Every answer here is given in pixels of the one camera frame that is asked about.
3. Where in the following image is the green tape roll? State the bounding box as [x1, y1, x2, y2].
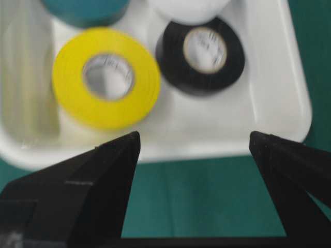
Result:
[42, 0, 129, 28]

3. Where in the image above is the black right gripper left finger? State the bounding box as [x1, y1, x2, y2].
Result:
[1, 131, 141, 247]

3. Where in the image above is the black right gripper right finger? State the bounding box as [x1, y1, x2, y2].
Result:
[249, 131, 330, 247]

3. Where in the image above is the white plastic tray case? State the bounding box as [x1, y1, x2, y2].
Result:
[1, 1, 312, 170]

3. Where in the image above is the black tape roll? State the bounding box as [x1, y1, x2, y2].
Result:
[156, 18, 245, 96]

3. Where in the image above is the yellow tape roll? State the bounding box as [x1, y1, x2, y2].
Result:
[52, 27, 161, 130]

